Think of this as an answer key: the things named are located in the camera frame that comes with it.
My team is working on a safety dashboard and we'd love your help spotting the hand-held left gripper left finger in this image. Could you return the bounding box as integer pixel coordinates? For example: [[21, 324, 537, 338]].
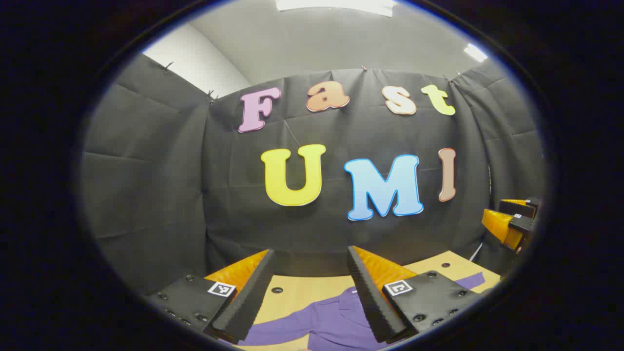
[[146, 249, 277, 342]]

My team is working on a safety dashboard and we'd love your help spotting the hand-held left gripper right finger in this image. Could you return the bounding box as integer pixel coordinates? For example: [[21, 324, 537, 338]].
[[347, 245, 481, 343]]

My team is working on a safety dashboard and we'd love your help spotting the purple knit cardigan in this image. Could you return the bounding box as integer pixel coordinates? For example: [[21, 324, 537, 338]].
[[236, 272, 487, 349]]

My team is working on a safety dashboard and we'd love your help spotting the small ceiling light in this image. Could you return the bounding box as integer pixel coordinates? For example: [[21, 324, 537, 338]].
[[463, 43, 488, 63]]

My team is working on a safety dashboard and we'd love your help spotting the long ceiling light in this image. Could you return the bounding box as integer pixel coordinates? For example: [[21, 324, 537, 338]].
[[274, 0, 398, 18]]

